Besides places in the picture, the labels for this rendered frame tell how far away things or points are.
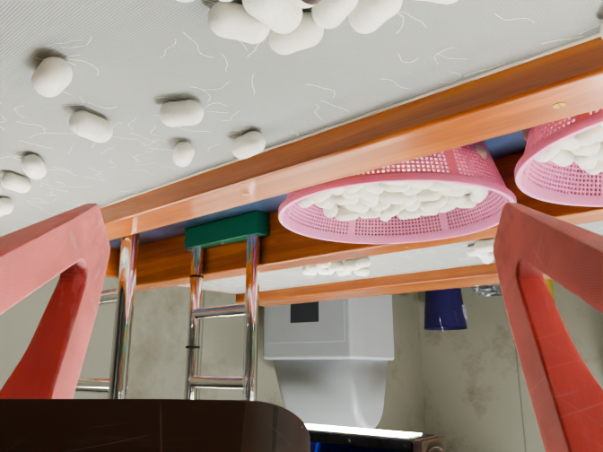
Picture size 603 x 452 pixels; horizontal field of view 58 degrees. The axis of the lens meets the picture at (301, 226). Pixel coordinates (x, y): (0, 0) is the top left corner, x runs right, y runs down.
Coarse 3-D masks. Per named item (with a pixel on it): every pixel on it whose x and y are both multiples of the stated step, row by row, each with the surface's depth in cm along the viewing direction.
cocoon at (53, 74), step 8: (56, 56) 35; (40, 64) 35; (48, 64) 35; (56, 64) 35; (64, 64) 35; (40, 72) 35; (48, 72) 35; (56, 72) 35; (64, 72) 35; (32, 80) 36; (40, 80) 35; (48, 80) 35; (56, 80) 35; (64, 80) 35; (40, 88) 36; (48, 88) 36; (56, 88) 36; (64, 88) 36; (48, 96) 37
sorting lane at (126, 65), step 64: (0, 0) 30; (64, 0) 30; (128, 0) 30; (512, 0) 30; (576, 0) 30; (0, 64) 36; (128, 64) 36; (192, 64) 36; (256, 64) 36; (320, 64) 36; (384, 64) 36; (448, 64) 36; (512, 64) 36; (0, 128) 46; (64, 128) 46; (128, 128) 46; (192, 128) 46; (256, 128) 46; (320, 128) 46; (0, 192) 63; (64, 192) 63; (128, 192) 63
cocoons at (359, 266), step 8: (480, 240) 85; (488, 240) 85; (472, 248) 88; (480, 248) 85; (488, 248) 85; (480, 256) 90; (488, 256) 91; (320, 264) 99; (328, 264) 99; (336, 264) 102; (344, 264) 102; (352, 264) 101; (360, 264) 99; (368, 264) 98; (304, 272) 107; (312, 272) 107; (320, 272) 106; (328, 272) 106; (336, 272) 108; (344, 272) 106; (360, 272) 106; (368, 272) 107
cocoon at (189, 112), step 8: (168, 104) 41; (176, 104) 41; (184, 104) 40; (192, 104) 40; (200, 104) 41; (160, 112) 41; (168, 112) 41; (176, 112) 40; (184, 112) 40; (192, 112) 40; (200, 112) 41; (168, 120) 41; (176, 120) 41; (184, 120) 41; (192, 120) 41; (200, 120) 41
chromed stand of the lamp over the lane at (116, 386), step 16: (128, 240) 75; (128, 256) 74; (128, 272) 74; (128, 288) 73; (128, 304) 73; (128, 320) 72; (128, 336) 72; (112, 352) 71; (128, 352) 72; (112, 368) 70; (128, 368) 71; (80, 384) 75; (96, 384) 73; (112, 384) 70
